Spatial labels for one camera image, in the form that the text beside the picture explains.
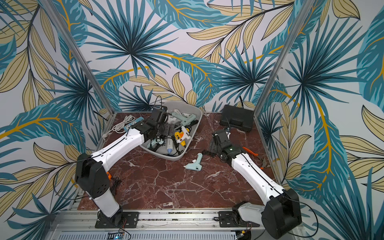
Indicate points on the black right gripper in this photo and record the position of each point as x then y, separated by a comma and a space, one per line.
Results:
214, 146

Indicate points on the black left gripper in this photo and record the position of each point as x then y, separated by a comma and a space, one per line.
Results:
167, 131

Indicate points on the white blue-tip glue gun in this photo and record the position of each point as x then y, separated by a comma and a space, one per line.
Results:
170, 145

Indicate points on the yellow glue gun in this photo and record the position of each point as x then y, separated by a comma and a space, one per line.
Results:
179, 138

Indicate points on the small mint glue gun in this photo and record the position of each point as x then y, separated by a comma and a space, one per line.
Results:
196, 164

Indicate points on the white glue gun orange trigger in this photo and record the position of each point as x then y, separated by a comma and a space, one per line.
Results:
186, 133

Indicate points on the large mint green glue gun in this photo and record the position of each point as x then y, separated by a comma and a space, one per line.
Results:
184, 120

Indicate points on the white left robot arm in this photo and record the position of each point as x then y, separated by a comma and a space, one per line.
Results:
91, 170

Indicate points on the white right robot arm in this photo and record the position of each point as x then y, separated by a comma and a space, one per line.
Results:
281, 212

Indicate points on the black tool case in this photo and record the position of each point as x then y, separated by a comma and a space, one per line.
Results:
239, 118

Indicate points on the teal power strip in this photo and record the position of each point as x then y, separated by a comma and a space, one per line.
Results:
129, 125

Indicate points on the orange handled pliers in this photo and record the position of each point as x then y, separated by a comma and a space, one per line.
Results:
263, 160

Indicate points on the front aluminium rail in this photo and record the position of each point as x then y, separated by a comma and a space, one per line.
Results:
167, 224

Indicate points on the right aluminium frame post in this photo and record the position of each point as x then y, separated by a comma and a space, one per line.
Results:
299, 21

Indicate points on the aluminium frame post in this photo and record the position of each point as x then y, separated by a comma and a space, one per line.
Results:
299, 21
57, 20

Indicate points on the left aluminium frame post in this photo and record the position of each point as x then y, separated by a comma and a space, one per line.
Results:
57, 20

